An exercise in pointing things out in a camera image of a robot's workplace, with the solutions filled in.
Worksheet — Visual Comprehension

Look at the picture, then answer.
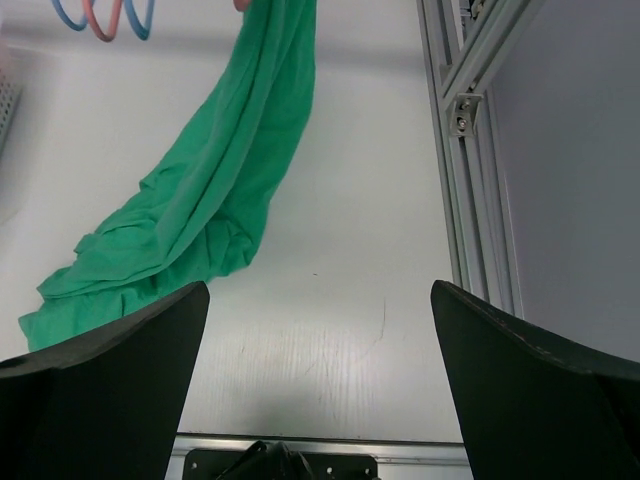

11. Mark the light blue hanger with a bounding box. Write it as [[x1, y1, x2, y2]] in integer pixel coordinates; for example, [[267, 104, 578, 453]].
[[51, 0, 88, 32]]

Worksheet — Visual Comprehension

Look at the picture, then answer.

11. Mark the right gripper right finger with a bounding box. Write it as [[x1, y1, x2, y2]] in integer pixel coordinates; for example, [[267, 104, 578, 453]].
[[430, 280, 639, 479]]

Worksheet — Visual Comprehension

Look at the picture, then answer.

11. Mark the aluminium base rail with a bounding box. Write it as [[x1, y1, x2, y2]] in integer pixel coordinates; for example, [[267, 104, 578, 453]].
[[165, 433, 473, 479]]

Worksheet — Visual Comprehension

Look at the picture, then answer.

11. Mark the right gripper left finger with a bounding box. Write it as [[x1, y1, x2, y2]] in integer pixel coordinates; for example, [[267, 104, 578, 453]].
[[1, 282, 209, 479]]

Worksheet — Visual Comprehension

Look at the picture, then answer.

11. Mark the pink hanger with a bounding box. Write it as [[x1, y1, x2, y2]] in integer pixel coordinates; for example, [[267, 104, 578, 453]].
[[82, 0, 124, 42], [232, 0, 251, 13]]

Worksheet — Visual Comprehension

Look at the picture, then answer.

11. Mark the right aluminium frame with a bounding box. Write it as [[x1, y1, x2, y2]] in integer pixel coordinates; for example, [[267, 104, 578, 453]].
[[417, 0, 542, 316]]

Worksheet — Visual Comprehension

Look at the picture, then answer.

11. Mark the white plastic basket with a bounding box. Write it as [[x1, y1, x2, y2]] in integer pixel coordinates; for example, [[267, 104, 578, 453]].
[[0, 42, 23, 150]]

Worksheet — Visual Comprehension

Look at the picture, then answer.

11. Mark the green tank top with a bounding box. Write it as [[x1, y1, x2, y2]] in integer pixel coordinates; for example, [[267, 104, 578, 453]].
[[19, 1, 317, 351]]

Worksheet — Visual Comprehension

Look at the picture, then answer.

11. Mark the blue hanger with black top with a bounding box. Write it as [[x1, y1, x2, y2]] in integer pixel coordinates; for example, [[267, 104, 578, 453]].
[[123, 0, 155, 41]]

